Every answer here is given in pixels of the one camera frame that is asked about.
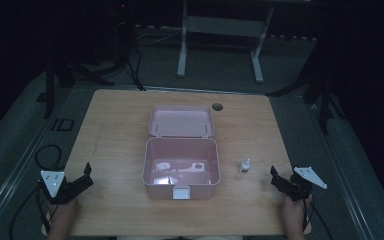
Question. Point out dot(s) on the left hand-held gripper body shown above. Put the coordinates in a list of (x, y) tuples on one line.
[(54, 182)]

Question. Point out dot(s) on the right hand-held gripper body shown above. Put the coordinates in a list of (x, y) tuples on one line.
[(300, 186)]

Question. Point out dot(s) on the small clear bottle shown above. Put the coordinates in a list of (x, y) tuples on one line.
[(244, 166)]

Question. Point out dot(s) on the pink plastic storage box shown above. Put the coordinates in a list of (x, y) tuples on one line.
[(181, 156)]

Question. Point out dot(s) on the person's right hand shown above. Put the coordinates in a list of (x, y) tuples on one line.
[(295, 213)]

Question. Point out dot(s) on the person's left hand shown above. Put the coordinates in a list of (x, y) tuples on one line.
[(63, 215)]

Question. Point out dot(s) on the black tripod stand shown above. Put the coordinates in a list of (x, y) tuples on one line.
[(49, 90), (325, 110)]

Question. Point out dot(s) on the black rectangular floor frame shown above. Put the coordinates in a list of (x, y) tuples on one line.
[(63, 124)]

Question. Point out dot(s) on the white metal desk frame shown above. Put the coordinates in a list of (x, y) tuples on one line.
[(225, 26)]

